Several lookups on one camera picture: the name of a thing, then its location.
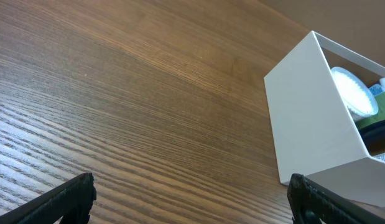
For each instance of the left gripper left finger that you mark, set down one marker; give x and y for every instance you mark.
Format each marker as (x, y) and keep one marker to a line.
(69, 203)

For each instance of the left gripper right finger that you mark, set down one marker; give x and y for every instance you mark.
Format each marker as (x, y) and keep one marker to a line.
(313, 204)

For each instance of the dark blue pump bottle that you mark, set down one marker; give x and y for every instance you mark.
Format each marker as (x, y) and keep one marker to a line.
(372, 129)

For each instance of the white round jar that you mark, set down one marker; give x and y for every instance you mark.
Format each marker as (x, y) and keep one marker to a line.
(356, 96)

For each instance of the white cardboard box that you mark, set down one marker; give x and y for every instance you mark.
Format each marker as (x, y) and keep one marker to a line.
(314, 133)

